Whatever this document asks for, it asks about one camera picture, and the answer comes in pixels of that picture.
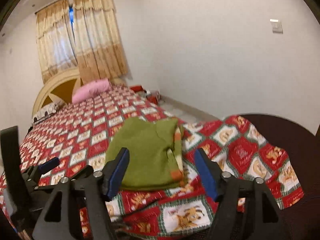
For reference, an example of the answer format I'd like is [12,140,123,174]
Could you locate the green orange cream striped sweater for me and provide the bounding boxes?
[106,117,186,191]

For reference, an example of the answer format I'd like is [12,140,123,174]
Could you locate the dark wooden footboard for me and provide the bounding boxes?
[242,114,319,239]

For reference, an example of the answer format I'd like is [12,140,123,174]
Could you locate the red patchwork teddy bedspread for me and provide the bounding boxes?
[20,86,304,239]

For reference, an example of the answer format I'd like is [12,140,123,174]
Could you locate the white car-print pillow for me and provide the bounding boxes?
[32,100,66,126]

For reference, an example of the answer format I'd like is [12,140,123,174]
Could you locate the cream wooden headboard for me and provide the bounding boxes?
[31,67,127,117]

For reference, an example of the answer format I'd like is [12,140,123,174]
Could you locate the pink pillow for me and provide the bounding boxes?
[72,79,111,105]

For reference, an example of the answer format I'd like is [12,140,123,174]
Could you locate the red items beside bed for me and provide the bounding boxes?
[130,85,161,105]

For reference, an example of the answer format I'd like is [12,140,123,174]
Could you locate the beige floral curtain behind bed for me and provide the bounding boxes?
[36,0,128,83]

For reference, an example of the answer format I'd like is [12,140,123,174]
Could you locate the white wall switch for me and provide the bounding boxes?
[270,19,283,34]

